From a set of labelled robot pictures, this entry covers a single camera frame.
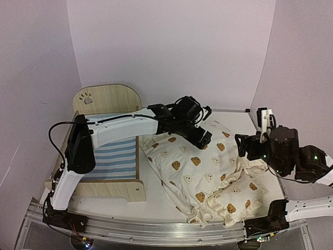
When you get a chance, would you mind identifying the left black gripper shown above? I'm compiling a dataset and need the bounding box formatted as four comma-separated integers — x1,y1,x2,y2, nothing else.
176,119,212,150

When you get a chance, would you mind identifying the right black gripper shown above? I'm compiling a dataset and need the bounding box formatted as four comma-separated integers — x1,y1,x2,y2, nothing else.
234,132,286,178

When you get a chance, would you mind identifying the large bear print cushion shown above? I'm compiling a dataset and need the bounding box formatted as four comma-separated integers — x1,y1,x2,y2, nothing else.
140,120,268,224

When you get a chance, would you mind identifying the wooden pet bed frame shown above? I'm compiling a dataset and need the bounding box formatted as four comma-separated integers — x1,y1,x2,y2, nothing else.
44,83,146,203

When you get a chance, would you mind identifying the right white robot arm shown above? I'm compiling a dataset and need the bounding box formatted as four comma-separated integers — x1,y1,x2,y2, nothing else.
235,126,332,239

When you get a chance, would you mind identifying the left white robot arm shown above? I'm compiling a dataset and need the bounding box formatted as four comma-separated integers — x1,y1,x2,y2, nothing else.
43,96,212,232

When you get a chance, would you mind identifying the small bear print pillow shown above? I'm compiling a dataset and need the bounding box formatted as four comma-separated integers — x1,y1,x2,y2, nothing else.
207,176,267,227

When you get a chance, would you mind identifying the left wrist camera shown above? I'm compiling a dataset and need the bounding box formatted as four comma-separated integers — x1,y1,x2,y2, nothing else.
197,106,212,122

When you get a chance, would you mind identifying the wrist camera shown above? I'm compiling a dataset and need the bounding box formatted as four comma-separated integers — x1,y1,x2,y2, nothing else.
197,106,212,122
257,107,276,143

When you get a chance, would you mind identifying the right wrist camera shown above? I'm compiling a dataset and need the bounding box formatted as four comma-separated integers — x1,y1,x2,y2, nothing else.
257,107,276,143

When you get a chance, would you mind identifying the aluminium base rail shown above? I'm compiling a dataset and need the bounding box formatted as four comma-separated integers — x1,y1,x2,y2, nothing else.
24,196,308,242

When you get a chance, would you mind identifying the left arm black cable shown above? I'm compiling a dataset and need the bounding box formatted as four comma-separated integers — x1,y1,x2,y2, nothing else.
48,121,76,167

